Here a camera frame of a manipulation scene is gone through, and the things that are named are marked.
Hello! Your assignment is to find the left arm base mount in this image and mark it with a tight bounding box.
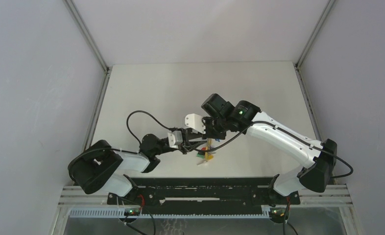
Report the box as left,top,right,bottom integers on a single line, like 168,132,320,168
105,174,145,207

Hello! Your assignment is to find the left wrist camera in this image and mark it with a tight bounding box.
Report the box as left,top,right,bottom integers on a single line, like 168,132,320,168
168,130,183,149

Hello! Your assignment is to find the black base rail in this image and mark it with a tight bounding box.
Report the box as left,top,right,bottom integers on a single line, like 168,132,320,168
58,178,353,218

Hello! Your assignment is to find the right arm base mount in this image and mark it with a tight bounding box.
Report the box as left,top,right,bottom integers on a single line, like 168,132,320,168
262,174,301,207

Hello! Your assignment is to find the right aluminium frame post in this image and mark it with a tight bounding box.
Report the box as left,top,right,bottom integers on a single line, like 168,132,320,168
294,0,338,70

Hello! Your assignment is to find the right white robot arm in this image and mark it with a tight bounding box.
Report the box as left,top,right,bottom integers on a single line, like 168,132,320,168
201,94,337,204

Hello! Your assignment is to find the keyring with yellow handle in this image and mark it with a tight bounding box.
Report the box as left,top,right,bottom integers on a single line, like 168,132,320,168
196,139,220,166

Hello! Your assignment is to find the aluminium frame post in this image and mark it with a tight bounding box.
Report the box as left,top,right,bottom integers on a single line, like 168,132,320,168
294,0,338,70
62,0,110,73

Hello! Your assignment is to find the left black camera cable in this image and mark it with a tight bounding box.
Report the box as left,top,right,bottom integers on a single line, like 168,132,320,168
126,110,174,145

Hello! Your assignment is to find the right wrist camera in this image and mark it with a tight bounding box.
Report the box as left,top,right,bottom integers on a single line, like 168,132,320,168
184,114,206,134

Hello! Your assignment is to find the left aluminium frame post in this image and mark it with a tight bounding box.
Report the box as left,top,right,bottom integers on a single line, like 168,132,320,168
62,0,110,73

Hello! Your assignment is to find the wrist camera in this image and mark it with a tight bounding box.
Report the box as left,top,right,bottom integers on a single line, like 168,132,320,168
184,114,206,134
168,130,183,149

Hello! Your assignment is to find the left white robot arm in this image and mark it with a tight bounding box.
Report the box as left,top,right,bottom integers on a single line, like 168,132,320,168
68,128,206,204

